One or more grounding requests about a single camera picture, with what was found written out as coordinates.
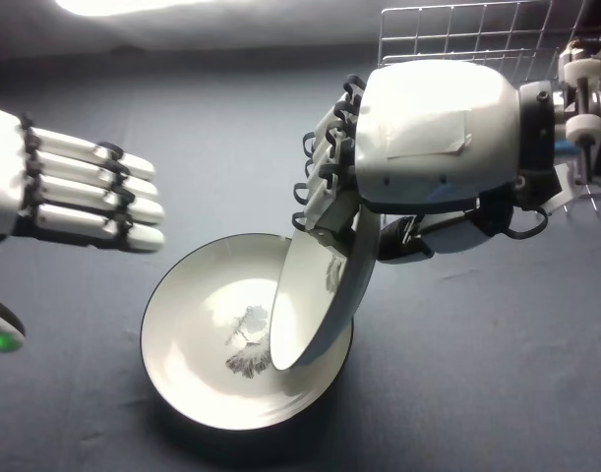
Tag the white plate with ink drawing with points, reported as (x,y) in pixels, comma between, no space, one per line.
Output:
(197,319)
(305,305)

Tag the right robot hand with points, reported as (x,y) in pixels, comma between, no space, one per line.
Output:
(428,133)

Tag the white backdrop sheet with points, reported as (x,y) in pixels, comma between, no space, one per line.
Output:
(182,24)

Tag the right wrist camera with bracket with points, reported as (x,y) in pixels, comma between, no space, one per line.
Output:
(565,189)

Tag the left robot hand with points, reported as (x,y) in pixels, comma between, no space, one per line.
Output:
(0,162)

